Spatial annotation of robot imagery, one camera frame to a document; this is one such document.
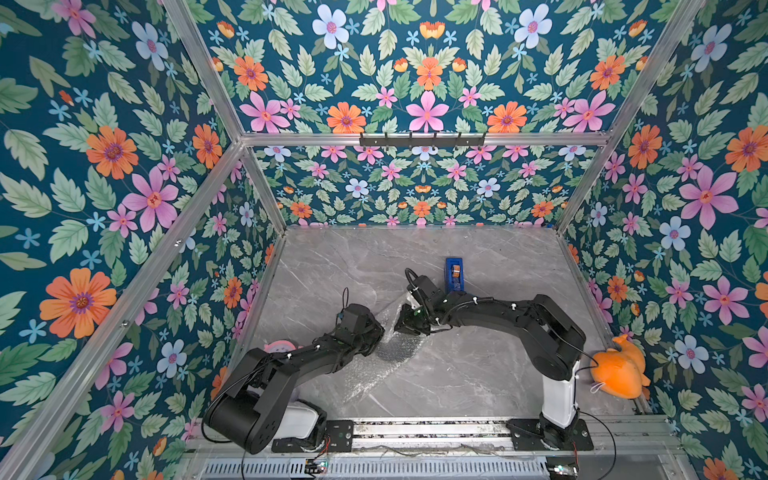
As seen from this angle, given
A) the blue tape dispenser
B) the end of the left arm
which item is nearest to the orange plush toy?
the blue tape dispenser

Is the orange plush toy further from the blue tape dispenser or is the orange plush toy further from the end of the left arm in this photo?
the end of the left arm

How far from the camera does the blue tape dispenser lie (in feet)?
3.20

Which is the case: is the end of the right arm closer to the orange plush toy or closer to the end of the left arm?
the end of the left arm

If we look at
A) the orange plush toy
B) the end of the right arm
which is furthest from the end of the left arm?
the orange plush toy
